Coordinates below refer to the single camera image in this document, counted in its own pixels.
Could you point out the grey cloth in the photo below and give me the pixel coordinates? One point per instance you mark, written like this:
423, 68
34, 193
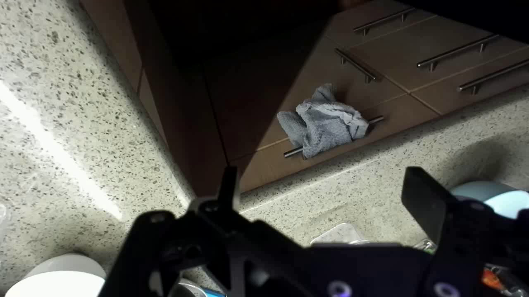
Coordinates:
324, 124

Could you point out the small white bowl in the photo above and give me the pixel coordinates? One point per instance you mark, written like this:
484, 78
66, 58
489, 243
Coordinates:
59, 274

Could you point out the brown lower cabinet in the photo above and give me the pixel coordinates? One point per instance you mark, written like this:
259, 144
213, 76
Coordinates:
396, 83

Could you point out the small light blue bowl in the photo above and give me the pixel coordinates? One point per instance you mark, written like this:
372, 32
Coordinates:
489, 192

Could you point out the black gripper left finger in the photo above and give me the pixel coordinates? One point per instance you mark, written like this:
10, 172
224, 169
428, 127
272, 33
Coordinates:
182, 248

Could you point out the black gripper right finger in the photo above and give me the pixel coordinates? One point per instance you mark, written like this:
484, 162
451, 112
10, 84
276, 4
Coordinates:
439, 220

